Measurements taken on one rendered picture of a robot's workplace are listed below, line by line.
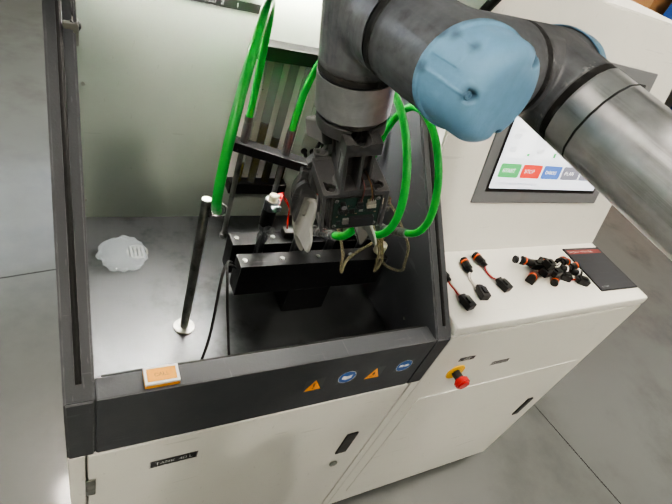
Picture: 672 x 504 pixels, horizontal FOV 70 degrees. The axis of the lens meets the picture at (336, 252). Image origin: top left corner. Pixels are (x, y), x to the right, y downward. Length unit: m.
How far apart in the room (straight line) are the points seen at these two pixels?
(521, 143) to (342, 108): 0.78
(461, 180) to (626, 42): 0.49
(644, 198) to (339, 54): 0.26
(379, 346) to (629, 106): 0.64
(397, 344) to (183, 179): 0.61
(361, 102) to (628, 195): 0.22
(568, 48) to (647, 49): 0.97
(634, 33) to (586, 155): 0.95
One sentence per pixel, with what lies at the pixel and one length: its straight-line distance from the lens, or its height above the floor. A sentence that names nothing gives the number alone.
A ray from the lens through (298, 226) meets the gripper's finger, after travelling 0.59.
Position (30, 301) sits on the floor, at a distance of 2.16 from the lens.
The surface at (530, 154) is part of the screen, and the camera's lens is 1.23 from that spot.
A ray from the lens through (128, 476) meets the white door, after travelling 1.03.
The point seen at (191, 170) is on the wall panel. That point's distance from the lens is 1.17.
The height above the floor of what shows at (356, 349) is 0.95.
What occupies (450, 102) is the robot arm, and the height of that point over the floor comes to 1.52.
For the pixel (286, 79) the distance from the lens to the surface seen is 1.09.
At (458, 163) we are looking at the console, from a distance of 1.09.
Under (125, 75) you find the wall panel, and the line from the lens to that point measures 1.04.
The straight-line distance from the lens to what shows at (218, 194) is 0.67.
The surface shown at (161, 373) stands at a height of 0.96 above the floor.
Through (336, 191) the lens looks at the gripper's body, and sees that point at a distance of 0.49.
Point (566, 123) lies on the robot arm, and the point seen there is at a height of 1.51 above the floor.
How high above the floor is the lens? 1.62
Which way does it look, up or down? 38 degrees down
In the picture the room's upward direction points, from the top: 23 degrees clockwise
